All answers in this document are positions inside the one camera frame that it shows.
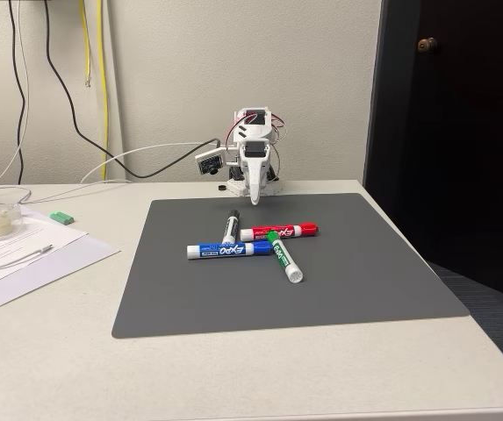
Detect black Expo marker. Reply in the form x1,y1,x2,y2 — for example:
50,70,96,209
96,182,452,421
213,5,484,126
220,209,241,245

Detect red Expo marker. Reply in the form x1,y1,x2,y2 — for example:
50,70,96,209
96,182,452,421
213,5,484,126
240,222,320,242

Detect blue Expo marker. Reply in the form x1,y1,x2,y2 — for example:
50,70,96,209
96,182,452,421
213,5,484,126
186,239,273,260

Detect green Expo marker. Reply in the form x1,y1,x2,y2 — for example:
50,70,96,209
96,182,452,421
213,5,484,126
265,231,305,285

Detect grey rubber mat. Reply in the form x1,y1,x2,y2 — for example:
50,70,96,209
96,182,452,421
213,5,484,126
111,192,471,339

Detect blank pale paper sheet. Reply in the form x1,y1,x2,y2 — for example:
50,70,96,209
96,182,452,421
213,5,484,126
0,235,122,316

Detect dark door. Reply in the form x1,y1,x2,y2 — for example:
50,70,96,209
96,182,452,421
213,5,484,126
363,0,503,306

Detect white printed paper sheet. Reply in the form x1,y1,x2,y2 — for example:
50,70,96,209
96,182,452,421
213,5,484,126
0,203,90,296

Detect white gripper camera box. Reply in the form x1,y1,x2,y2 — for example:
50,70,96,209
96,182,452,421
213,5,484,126
195,146,240,177

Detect thick white cable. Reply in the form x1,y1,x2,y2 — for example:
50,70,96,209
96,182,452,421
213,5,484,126
26,139,228,205

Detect white wall cable raceway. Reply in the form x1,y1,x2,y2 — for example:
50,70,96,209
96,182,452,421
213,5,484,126
99,0,128,182

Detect long yellow cable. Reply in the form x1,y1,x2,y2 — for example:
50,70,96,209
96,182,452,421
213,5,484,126
96,0,110,182

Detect short yellow cable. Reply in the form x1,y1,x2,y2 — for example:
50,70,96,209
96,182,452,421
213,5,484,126
78,0,92,89

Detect white cable with plug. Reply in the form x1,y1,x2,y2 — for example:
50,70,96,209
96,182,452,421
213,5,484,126
0,244,54,275

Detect thin black hanging cable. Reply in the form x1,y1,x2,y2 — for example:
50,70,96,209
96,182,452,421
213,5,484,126
7,0,28,185

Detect thick black camera cable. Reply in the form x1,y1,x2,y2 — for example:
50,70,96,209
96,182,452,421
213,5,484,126
42,0,222,180

